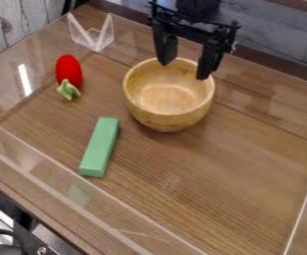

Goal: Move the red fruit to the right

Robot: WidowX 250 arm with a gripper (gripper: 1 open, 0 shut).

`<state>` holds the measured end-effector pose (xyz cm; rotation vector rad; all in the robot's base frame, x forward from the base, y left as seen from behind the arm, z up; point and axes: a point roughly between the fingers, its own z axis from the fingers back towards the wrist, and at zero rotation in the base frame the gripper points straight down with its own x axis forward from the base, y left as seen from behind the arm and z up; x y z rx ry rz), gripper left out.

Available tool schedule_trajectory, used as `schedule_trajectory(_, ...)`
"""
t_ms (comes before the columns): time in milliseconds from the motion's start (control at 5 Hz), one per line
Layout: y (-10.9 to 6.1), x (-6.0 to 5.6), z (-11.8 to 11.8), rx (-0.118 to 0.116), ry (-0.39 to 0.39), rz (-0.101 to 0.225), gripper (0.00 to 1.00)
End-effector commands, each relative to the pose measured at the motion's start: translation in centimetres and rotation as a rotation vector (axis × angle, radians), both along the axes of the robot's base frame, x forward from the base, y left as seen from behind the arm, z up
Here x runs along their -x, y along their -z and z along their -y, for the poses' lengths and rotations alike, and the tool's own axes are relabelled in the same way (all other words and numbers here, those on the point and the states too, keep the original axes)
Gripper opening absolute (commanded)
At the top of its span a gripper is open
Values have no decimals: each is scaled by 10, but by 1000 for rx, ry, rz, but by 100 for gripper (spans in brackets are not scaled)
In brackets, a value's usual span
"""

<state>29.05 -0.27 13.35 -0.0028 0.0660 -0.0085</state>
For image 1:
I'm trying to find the black cable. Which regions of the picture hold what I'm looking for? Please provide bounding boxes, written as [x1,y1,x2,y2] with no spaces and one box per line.
[0,228,25,248]

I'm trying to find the wooden bowl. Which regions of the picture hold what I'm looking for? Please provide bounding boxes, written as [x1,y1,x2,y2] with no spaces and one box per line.
[124,58,215,132]

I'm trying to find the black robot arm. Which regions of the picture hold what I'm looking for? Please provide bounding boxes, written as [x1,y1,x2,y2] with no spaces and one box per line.
[149,0,241,81]

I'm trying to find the clear acrylic corner bracket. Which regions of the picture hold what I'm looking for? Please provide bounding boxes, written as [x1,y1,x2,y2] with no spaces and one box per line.
[67,13,116,53]

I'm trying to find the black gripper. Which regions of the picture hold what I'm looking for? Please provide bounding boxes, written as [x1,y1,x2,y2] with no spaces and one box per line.
[149,0,241,81]

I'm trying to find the red plush fruit green stem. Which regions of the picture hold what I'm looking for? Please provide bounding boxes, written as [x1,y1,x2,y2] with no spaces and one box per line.
[55,55,83,101]

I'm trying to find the clear acrylic tray wall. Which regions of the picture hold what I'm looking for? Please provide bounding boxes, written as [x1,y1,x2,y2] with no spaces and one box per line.
[0,127,207,255]

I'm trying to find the green rectangular block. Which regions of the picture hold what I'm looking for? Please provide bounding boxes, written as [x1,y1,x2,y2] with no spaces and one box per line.
[79,117,121,178]

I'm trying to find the black table clamp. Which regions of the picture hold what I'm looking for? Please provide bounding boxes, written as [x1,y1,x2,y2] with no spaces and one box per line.
[13,221,61,255]

